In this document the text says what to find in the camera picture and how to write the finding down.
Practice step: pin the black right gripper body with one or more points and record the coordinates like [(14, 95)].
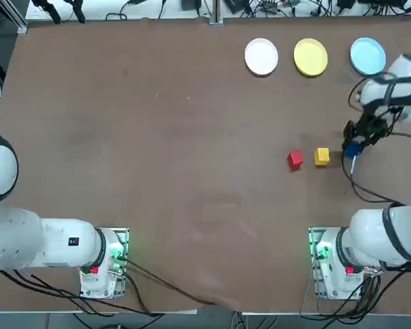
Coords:
[(373, 126)]

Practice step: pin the blue cube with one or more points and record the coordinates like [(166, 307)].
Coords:
[(351, 150)]

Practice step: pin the yellow cube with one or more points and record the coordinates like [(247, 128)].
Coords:
[(322, 157)]

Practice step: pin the red cube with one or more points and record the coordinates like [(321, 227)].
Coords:
[(295, 159)]

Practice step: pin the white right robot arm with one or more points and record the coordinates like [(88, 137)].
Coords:
[(370, 233)]

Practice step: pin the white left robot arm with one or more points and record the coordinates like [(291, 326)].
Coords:
[(55, 243)]

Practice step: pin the light blue plate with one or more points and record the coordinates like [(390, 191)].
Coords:
[(367, 55)]

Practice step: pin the yellow plate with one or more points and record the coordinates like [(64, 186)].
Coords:
[(310, 57)]

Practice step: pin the white plate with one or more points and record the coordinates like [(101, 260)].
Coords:
[(261, 56)]

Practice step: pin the black stand leg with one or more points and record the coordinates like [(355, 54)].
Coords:
[(79, 15), (55, 15)]

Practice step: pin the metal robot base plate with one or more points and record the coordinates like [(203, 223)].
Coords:
[(314, 284), (125, 236)]

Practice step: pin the aluminium profile post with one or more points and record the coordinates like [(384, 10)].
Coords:
[(216, 13)]

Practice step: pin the aluminium frame corner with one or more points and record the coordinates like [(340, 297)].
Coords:
[(18, 24)]

